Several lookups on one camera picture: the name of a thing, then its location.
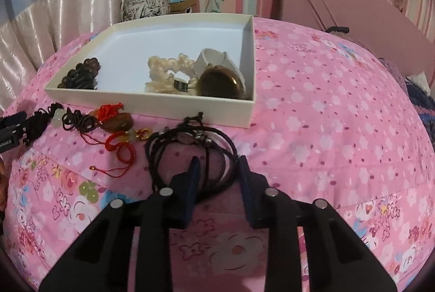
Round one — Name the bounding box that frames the amber pendant dark cord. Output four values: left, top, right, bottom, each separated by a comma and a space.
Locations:
63, 108, 135, 136

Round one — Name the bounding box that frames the black white printed tote bag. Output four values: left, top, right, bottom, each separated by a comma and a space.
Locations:
122, 0, 170, 22

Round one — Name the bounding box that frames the pink headboard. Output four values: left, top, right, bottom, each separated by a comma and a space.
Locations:
280, 0, 435, 65

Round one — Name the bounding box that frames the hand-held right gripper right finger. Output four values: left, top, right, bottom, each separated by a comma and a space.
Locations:
238, 155, 398, 292

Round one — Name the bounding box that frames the black braided cord loop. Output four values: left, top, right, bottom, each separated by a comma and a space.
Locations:
145, 128, 238, 192

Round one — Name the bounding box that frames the brown cardboard box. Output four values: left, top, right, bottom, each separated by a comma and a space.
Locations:
169, 0, 198, 15

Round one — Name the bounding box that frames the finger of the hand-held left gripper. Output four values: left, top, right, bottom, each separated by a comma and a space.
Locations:
0, 111, 28, 130

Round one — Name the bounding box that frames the purple blanket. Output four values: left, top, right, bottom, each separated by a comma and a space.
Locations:
377, 58, 408, 96

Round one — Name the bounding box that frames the black and white ring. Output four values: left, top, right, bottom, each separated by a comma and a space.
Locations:
173, 72, 189, 94

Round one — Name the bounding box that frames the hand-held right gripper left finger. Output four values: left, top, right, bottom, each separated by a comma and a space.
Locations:
39, 156, 201, 292

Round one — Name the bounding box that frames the red cord yellow charm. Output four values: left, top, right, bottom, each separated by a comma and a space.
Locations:
82, 128, 151, 177

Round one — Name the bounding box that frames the white cardboard box tray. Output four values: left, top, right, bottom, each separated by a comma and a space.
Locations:
44, 14, 256, 128

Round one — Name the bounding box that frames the dark knit blanket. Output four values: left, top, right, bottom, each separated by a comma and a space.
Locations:
404, 75, 435, 143

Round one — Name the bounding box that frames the brown wooden bead bracelet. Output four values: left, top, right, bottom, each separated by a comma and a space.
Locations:
57, 57, 100, 90

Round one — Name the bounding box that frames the cream pearl bead bracelet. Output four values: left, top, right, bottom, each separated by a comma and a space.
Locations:
145, 53, 201, 96

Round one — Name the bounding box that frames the black beaded cord bracelet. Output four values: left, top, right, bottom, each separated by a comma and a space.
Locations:
151, 112, 218, 152

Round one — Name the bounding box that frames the cream satin curtain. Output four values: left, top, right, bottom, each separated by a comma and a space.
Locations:
0, 0, 164, 112

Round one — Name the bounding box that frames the white pillow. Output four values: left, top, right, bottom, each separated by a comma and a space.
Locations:
408, 71, 430, 87

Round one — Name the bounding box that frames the white wide bracelet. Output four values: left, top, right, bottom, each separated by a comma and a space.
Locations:
194, 48, 246, 89

